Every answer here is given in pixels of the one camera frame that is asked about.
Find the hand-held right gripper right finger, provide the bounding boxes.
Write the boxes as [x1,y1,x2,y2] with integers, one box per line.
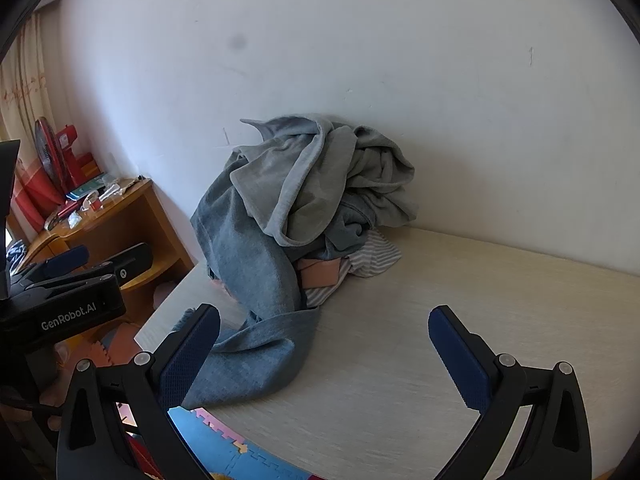
[428,305,593,480]

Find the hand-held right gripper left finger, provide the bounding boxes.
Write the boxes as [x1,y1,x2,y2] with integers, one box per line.
[56,303,222,480]

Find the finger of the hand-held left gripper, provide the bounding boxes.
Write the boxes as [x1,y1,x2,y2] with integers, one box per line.
[22,245,90,282]
[30,242,153,292]

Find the grey sweatpants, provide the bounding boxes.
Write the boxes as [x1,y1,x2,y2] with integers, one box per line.
[230,119,418,248]

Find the person's left hand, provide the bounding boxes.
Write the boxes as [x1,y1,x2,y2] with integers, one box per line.
[37,387,68,433]

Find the wooden desk with shelves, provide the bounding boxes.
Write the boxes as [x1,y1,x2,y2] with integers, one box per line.
[25,179,196,311]

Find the teal box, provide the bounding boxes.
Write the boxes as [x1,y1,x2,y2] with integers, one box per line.
[67,176,107,201]

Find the red checked cloth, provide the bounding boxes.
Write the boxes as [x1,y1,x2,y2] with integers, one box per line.
[12,160,66,233]

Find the red desk fan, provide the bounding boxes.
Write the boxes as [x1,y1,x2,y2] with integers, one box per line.
[56,125,103,188]

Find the blue jeans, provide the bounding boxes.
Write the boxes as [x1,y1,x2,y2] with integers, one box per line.
[172,115,376,409]

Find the grey striped shirt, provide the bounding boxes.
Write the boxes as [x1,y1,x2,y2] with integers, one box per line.
[305,230,403,311]

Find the pink cloth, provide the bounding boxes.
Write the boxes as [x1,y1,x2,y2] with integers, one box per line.
[295,257,346,291]

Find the beige patterned curtain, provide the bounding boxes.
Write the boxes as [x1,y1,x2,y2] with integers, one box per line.
[0,10,61,241]

